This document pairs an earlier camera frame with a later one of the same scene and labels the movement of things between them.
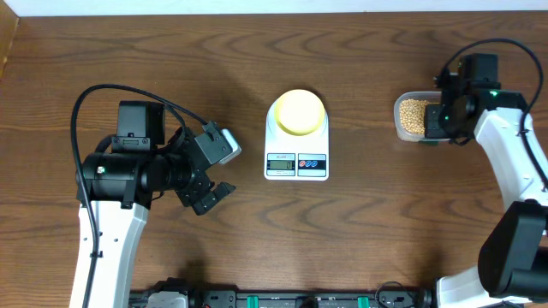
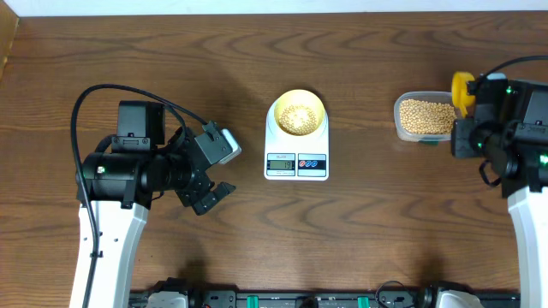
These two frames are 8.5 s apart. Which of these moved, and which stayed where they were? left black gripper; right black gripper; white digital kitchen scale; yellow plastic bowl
Moved: right black gripper
Stayed: left black gripper; yellow plastic bowl; white digital kitchen scale
